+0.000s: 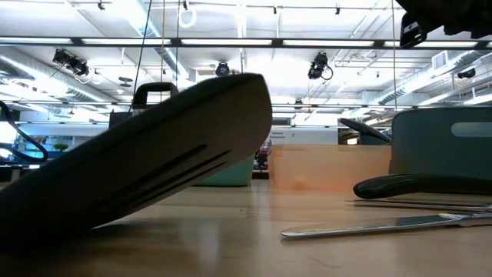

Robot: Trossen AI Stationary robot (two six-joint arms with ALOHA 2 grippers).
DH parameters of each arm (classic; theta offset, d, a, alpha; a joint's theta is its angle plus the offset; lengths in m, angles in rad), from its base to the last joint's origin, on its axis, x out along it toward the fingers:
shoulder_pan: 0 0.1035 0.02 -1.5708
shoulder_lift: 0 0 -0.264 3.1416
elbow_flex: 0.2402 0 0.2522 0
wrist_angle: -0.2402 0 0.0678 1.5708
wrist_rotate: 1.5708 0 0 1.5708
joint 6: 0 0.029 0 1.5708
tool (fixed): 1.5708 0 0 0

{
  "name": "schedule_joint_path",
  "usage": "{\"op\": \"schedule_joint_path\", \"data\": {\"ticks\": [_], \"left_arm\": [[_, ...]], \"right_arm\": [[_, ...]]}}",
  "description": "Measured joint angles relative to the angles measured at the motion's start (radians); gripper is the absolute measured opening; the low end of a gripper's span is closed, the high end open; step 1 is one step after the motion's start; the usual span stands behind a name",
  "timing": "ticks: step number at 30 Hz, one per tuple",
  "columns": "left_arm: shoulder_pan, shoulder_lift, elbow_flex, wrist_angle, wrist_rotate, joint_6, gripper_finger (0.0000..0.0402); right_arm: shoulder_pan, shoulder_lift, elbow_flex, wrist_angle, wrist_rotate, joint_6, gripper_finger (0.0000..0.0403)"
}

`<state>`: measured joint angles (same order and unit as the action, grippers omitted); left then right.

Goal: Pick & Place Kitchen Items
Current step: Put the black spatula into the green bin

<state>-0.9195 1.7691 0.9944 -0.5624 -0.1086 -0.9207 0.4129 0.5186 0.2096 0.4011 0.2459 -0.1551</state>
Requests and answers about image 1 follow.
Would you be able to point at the silver knife blade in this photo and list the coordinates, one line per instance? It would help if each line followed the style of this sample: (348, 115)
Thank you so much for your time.
(346, 227)

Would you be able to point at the black ladle with white label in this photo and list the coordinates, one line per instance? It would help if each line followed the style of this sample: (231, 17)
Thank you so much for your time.
(384, 185)

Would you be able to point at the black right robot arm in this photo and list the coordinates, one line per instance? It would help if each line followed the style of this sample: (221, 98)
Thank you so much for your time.
(453, 15)

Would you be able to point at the teal plastic bin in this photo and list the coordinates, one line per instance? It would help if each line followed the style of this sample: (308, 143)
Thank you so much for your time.
(230, 173)

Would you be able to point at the white sign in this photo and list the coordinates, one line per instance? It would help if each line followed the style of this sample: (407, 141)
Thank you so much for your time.
(307, 136)

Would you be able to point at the black crossbar with light strips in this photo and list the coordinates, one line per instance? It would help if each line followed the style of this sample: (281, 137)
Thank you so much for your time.
(276, 42)

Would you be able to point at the black monitor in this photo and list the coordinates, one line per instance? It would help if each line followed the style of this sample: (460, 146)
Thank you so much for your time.
(117, 119)

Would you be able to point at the blue-grey plastic bin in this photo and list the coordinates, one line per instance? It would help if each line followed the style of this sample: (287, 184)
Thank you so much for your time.
(423, 154)

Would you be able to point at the small green plant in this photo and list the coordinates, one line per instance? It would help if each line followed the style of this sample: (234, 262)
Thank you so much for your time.
(60, 147)

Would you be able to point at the black ceiling spotlights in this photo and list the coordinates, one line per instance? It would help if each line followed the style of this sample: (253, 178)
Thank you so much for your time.
(73, 63)

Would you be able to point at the blue shelf unit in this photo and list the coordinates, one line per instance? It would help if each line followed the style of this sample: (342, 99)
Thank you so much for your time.
(38, 144)

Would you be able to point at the round black ceiling camera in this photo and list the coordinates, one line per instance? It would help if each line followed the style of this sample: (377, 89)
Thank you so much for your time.
(222, 70)

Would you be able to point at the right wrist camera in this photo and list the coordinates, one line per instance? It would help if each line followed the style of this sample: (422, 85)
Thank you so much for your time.
(411, 32)

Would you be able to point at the black wall camera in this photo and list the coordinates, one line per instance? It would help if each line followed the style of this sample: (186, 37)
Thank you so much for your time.
(466, 73)

